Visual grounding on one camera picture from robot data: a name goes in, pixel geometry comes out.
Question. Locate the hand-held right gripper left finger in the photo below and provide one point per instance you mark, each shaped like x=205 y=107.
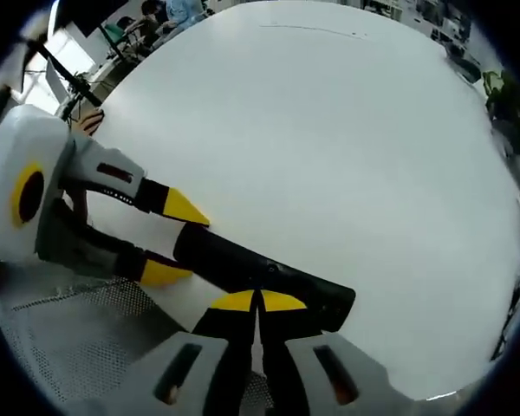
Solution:
x=225 y=346

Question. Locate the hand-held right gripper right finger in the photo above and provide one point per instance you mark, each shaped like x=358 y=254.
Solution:
x=294 y=346

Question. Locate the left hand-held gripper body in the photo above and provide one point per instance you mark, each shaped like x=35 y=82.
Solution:
x=8 y=173

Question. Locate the black remote control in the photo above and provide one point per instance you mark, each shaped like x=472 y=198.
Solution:
x=225 y=260

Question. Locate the person's left hand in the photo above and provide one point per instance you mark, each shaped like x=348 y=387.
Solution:
x=90 y=123

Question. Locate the grey mesh chair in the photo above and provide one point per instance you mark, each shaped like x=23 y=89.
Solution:
x=91 y=338

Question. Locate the black monitor on stand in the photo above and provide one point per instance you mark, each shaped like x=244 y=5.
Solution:
x=86 y=15

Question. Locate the white flat strip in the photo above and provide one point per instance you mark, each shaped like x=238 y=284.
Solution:
x=312 y=29

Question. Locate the green potted plant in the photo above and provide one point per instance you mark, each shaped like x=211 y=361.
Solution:
x=505 y=97

